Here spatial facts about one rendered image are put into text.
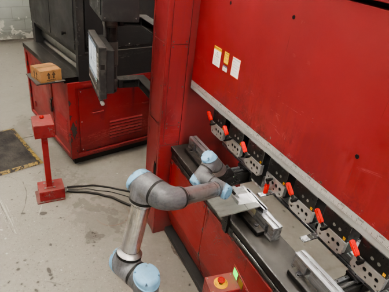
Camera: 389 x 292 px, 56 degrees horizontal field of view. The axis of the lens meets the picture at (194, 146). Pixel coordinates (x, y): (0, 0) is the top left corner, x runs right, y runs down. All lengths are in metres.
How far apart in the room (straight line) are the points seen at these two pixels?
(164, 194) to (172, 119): 1.28
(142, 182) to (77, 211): 2.07
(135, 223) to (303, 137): 0.84
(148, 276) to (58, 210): 2.00
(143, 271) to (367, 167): 1.01
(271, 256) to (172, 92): 1.27
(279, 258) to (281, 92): 0.86
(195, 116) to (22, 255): 1.71
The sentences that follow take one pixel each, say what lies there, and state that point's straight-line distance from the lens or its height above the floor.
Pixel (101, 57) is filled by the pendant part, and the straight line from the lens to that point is 2.48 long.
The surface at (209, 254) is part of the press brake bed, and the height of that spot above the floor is 0.46.
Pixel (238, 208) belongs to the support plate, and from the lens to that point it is 2.07.
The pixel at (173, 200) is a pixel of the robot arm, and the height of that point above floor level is 1.37.
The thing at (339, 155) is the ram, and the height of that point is 1.58.
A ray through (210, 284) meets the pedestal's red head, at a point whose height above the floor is 0.78.
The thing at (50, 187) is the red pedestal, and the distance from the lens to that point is 3.63.
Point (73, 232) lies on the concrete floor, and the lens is 3.32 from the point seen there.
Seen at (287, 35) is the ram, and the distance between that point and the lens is 1.77.
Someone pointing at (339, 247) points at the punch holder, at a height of 1.21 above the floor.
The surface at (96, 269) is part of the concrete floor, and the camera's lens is 3.03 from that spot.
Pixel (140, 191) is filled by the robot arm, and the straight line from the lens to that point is 1.51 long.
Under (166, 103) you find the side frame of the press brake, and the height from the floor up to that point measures 1.23.
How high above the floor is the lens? 2.29
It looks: 30 degrees down
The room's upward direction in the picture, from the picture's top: 7 degrees clockwise
